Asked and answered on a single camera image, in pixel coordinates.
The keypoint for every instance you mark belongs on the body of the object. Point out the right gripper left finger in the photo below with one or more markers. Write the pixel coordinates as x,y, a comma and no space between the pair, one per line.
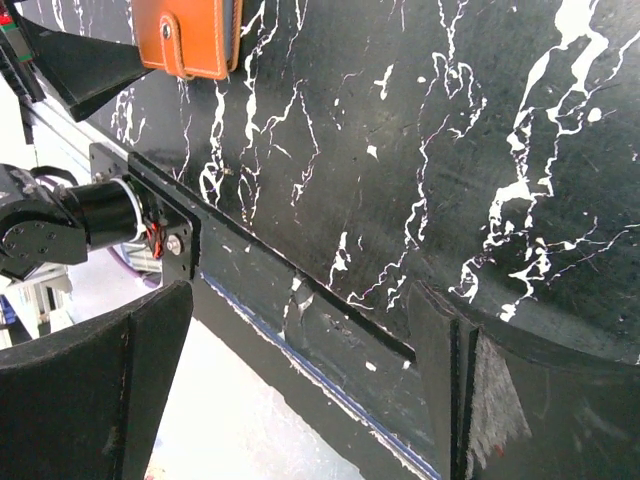
86,402

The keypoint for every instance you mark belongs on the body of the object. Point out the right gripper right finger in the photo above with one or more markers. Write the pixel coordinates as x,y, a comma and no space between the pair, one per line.
504,403

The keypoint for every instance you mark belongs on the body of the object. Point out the brown leather card holder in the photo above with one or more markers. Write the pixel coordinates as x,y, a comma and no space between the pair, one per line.
188,38

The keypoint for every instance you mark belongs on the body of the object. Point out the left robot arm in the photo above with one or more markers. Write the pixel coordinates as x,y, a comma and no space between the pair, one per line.
63,225

